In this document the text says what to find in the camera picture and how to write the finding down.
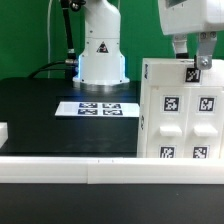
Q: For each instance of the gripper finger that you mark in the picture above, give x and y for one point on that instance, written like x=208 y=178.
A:
x=179 y=43
x=205 y=48

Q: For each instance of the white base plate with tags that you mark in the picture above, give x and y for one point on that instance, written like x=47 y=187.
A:
x=97 y=109

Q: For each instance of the white cabinet door panel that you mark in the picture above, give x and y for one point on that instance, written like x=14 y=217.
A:
x=167 y=122
x=205 y=122

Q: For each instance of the small white block with tag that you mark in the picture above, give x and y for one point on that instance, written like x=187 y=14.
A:
x=181 y=72

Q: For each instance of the white cabinet body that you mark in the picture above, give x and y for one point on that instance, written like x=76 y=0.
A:
x=144 y=122

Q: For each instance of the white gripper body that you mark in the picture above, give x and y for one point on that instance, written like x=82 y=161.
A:
x=191 y=16

